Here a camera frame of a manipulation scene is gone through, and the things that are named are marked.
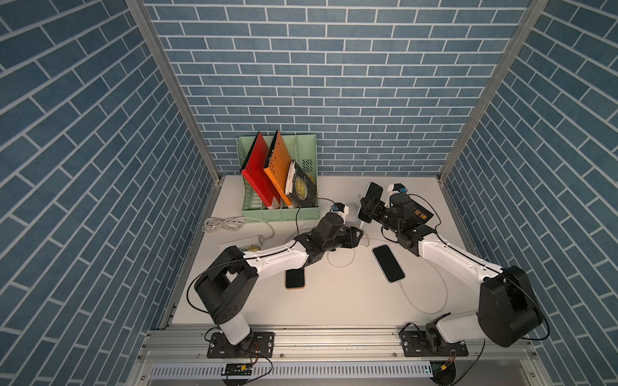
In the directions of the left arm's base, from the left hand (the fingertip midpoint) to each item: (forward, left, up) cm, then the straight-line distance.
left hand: (365, 235), depth 82 cm
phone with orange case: (-10, +25, -14) cm, 30 cm away
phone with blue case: (-3, -11, -16) cm, 20 cm away
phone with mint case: (+14, -3, +8) cm, 16 cm away
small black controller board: (-36, +41, -19) cm, 57 cm away
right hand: (+11, -2, +5) cm, 12 cm away
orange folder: (+24, +32, +11) cm, 41 cm away
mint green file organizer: (+41, +38, +10) cm, 57 cm away
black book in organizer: (+23, +24, -2) cm, 33 cm away
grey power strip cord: (+13, +52, -12) cm, 55 cm away
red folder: (+20, +40, +11) cm, 46 cm away
